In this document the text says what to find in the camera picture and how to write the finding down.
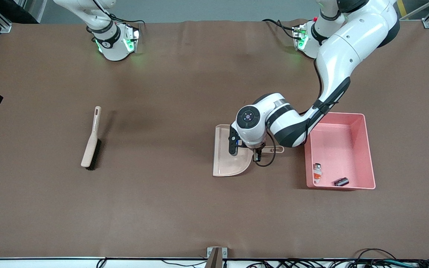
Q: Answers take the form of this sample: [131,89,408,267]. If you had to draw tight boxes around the beige plastic dustpan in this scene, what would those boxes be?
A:
[212,124,285,177]

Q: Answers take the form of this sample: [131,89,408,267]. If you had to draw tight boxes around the beige hand brush black bristles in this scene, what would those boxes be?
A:
[80,106,102,171]

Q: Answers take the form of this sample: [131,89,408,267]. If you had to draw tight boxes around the pink plastic bin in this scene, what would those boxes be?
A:
[303,112,376,191]

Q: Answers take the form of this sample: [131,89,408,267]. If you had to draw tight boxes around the brown table cover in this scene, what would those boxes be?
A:
[0,19,429,260]

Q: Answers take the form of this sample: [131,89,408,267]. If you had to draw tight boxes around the green lit base connector box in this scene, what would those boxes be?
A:
[292,24,309,51]
[123,23,141,53]

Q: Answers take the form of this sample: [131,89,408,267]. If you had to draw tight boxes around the grey metal bracket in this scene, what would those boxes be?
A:
[206,247,228,268]

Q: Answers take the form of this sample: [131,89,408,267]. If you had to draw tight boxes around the black base cable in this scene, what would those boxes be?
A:
[108,12,147,27]
[261,18,298,38]

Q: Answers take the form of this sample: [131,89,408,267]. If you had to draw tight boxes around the black cable bundle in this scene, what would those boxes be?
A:
[246,248,429,268]

